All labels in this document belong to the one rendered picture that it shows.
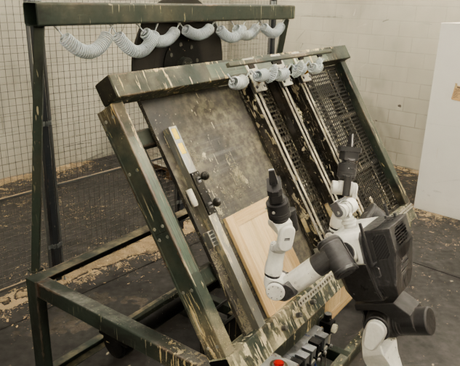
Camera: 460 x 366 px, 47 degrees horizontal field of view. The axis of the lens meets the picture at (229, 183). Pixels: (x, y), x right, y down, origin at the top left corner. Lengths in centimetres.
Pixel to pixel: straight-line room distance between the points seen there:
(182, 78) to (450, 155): 424
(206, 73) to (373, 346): 142
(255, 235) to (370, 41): 579
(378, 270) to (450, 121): 408
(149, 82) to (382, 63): 593
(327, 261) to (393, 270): 27
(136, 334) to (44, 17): 145
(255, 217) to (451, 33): 398
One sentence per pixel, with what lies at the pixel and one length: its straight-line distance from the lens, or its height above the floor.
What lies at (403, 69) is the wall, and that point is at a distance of 781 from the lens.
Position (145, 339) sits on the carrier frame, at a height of 79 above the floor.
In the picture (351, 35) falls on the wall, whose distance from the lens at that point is 815.
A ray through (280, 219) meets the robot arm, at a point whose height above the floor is 145.
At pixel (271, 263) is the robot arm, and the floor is 124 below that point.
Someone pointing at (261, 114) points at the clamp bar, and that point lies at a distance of 282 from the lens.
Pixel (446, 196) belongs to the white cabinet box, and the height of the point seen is 23.
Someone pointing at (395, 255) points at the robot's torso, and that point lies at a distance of 216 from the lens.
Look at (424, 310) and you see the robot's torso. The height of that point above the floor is 108.
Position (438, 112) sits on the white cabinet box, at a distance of 618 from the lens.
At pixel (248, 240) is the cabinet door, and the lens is 247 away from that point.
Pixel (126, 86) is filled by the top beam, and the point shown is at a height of 189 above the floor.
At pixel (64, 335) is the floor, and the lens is 399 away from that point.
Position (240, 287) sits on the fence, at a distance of 233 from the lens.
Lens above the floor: 224
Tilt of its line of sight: 19 degrees down
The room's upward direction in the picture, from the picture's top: 2 degrees clockwise
